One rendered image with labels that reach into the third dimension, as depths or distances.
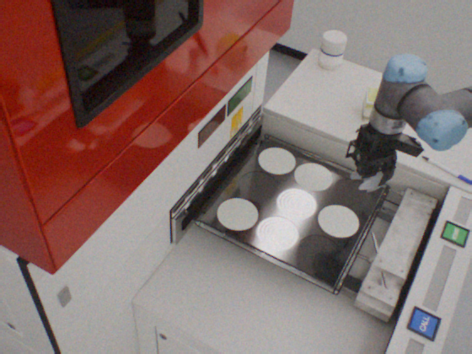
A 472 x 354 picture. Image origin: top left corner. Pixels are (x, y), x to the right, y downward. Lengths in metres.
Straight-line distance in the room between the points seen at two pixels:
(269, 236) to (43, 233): 0.65
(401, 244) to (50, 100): 0.95
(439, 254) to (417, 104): 0.40
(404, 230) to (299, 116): 0.41
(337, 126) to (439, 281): 0.50
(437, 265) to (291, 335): 0.35
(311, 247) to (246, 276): 0.17
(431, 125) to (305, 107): 0.59
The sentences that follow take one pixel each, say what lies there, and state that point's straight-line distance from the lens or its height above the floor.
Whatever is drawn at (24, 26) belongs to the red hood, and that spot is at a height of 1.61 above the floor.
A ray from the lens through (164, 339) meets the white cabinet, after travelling 1.32.
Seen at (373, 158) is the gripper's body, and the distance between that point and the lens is 1.16.
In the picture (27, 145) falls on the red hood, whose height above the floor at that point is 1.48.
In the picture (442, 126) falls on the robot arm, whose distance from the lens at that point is 0.99.
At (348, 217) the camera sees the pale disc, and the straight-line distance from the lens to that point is 1.35.
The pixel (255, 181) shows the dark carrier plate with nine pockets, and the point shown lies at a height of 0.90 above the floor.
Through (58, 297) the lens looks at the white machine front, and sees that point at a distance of 0.99.
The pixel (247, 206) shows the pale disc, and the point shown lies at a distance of 1.33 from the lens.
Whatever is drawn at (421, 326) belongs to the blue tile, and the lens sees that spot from 1.16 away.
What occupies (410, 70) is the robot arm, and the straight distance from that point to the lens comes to 1.05.
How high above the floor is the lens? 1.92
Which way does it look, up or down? 47 degrees down
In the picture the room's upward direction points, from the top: 6 degrees clockwise
